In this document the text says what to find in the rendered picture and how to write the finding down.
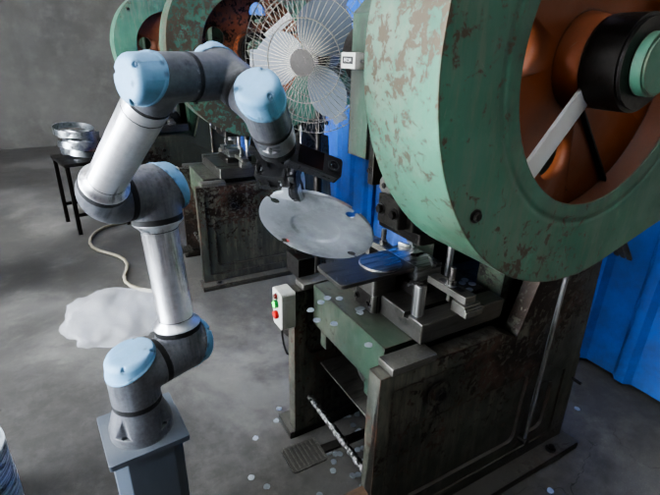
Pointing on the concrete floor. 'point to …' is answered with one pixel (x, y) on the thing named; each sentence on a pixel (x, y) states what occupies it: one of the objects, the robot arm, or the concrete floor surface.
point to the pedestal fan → (311, 63)
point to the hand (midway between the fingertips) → (302, 195)
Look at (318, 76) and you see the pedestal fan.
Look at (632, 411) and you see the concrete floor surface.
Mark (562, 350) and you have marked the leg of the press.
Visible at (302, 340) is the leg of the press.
